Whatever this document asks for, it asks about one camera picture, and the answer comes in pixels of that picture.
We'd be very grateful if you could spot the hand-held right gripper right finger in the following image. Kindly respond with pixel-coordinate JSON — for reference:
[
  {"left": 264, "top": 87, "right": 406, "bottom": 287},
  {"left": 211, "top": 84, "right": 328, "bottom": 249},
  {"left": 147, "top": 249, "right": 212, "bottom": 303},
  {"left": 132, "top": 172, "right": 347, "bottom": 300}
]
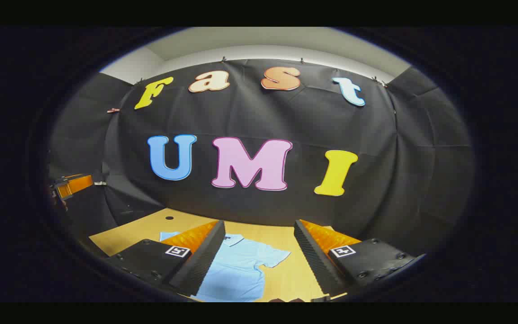
[{"left": 293, "top": 219, "right": 427, "bottom": 297}]

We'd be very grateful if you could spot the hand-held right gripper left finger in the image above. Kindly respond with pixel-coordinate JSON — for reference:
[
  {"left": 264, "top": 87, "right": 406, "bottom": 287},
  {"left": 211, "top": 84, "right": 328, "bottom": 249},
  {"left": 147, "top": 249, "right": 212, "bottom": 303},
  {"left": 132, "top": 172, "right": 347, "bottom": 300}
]
[{"left": 105, "top": 220, "right": 226, "bottom": 297}]

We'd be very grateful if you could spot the light blue T-shirt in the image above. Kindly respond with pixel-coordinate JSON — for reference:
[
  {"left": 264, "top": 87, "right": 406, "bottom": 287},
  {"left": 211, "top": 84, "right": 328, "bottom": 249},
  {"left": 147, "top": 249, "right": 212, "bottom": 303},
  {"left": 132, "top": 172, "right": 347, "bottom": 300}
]
[{"left": 159, "top": 231, "right": 292, "bottom": 302}]

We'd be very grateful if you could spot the black backdrop cloth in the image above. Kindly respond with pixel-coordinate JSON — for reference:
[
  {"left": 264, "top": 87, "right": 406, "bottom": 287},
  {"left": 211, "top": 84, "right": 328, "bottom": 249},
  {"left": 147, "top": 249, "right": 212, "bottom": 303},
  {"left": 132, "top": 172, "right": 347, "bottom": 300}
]
[{"left": 48, "top": 58, "right": 474, "bottom": 257}]

